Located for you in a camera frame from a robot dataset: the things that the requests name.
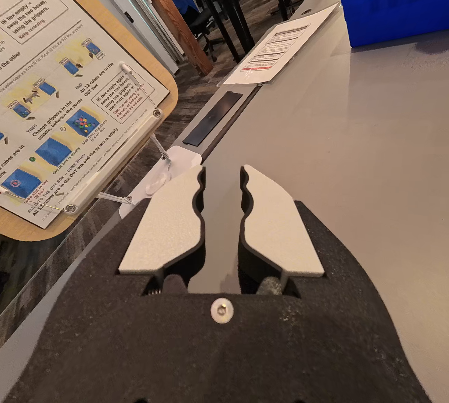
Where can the black desk frame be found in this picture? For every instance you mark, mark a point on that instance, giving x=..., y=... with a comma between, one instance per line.
x=238, y=24

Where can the blue plastic bin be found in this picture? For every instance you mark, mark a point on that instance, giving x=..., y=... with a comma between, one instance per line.
x=396, y=7

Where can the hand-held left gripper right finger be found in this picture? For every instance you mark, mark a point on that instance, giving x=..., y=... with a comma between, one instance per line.
x=280, y=231

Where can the black desk flap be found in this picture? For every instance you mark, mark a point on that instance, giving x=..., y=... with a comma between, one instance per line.
x=214, y=117

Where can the wooden backing board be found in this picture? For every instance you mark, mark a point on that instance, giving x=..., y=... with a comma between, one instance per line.
x=98, y=21

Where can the white cabinet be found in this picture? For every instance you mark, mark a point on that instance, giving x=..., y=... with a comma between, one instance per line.
x=115, y=0

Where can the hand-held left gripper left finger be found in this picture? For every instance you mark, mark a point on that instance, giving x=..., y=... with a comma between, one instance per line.
x=168, y=231

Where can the laminated paper sheet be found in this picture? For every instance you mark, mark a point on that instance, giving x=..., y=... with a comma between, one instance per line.
x=280, y=45

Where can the wooden post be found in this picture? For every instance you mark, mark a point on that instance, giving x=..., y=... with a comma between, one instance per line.
x=165, y=7

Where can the printed instruction sheet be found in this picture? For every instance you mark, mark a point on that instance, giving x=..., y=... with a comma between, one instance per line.
x=52, y=59

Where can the black office chair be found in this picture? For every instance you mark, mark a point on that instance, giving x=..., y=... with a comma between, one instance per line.
x=201, y=22

